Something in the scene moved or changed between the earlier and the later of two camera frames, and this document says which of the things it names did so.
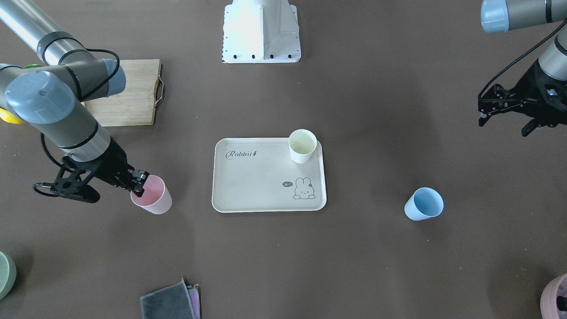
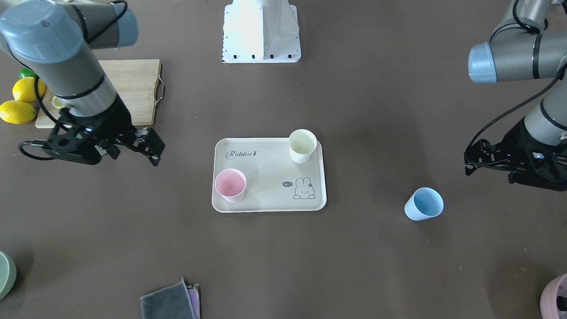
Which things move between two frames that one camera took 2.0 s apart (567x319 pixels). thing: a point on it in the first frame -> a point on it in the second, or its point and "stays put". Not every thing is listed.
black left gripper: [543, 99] -> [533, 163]
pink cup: [157, 198] -> [231, 183]
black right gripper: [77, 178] -> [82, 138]
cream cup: [302, 143] stays put
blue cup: [425, 203] stays put
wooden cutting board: [135, 105] stays put
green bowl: [8, 274] stays put
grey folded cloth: [177, 301] stays put
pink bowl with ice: [553, 301] stays put
